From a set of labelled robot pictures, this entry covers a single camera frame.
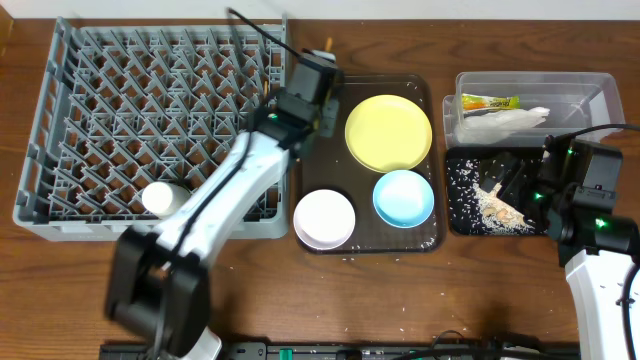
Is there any black waste tray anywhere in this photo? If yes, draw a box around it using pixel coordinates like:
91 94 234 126
445 147 546 236

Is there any dark brown serving tray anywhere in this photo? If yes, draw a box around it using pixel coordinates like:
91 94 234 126
298 74 447 255

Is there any yellow plate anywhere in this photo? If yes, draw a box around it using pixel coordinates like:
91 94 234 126
344 95 433 173

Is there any white cup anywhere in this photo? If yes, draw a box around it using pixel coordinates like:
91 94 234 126
141 181 191 218

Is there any grey dish rack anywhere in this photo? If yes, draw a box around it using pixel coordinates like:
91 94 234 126
13 19 289 241

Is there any green snack wrapper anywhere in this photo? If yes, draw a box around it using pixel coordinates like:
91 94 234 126
461 93 520 113

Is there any rice and nutshell pile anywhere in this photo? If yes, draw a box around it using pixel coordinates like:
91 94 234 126
446 158 537 236

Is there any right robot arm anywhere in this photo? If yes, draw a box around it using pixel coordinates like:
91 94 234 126
479 136 639 359

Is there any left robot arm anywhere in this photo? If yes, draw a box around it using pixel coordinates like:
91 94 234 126
105 49 344 359

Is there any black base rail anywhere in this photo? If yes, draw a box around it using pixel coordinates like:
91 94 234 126
98 334 581 360

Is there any clear plastic bin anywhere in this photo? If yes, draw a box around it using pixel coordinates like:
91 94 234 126
443 71 625 149

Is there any white tissue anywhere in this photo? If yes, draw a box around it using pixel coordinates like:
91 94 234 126
454 107 550 145

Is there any white bowl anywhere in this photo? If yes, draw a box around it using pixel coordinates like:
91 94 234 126
293 189 356 251

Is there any light blue bowl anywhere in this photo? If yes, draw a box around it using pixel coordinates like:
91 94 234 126
372 170 435 229

